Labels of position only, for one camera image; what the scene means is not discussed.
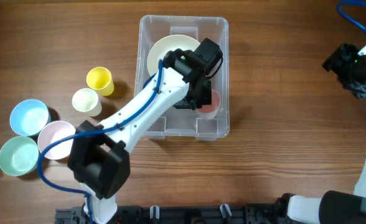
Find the pink cup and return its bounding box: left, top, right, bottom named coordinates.
left=196, top=90, right=221, bottom=119

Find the clear plastic storage container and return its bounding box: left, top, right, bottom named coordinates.
left=134, top=15, right=230, bottom=141

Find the cream bowl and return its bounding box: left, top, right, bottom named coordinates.
left=147, top=34, right=200, bottom=76

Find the yellow cup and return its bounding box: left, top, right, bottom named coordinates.
left=86, top=67, right=115, bottom=96

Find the cream cup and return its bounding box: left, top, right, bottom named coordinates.
left=72, top=88, right=102, bottom=116

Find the pink small bowl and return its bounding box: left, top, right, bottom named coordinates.
left=37, top=121, right=76, bottom=160

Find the light blue small bowl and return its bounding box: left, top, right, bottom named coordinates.
left=9, top=99, right=51, bottom=136

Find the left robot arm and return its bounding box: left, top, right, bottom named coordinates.
left=68, top=35, right=223, bottom=223

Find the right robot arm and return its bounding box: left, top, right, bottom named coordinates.
left=270, top=44, right=366, bottom=223

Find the mint green small bowl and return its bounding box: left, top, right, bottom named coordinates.
left=0, top=136, right=39, bottom=177

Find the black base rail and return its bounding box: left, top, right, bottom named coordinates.
left=54, top=203, right=296, bottom=224

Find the left blue cable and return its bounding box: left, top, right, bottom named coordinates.
left=36, top=58, right=164, bottom=224

